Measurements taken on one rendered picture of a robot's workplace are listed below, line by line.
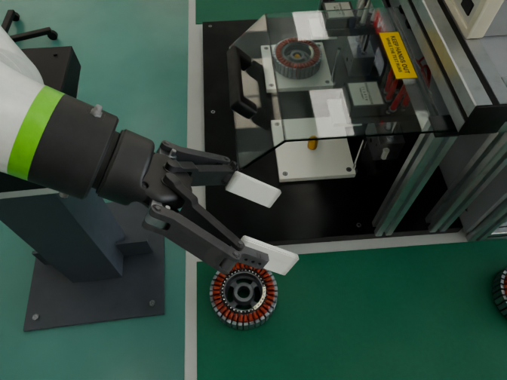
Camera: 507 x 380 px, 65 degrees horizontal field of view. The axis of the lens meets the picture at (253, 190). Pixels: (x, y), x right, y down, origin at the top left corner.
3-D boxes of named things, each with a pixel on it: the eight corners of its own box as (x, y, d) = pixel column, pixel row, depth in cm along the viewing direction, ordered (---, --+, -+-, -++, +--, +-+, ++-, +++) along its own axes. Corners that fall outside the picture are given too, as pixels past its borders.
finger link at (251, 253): (226, 238, 41) (228, 259, 38) (268, 253, 43) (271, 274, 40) (219, 248, 41) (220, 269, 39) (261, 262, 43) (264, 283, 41)
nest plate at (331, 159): (279, 182, 79) (279, 179, 77) (271, 124, 86) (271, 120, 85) (354, 177, 79) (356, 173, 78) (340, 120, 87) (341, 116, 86)
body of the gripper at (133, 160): (102, 165, 46) (176, 193, 50) (84, 211, 40) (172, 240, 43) (125, 112, 43) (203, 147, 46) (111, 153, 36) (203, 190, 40)
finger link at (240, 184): (225, 190, 52) (224, 186, 53) (269, 208, 55) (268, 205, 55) (236, 173, 51) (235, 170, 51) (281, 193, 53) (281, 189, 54)
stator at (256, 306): (199, 312, 67) (196, 306, 64) (229, 255, 72) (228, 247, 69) (259, 342, 65) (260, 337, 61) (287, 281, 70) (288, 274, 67)
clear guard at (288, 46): (238, 171, 51) (237, 142, 46) (229, 47, 64) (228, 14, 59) (486, 155, 53) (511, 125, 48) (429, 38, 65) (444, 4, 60)
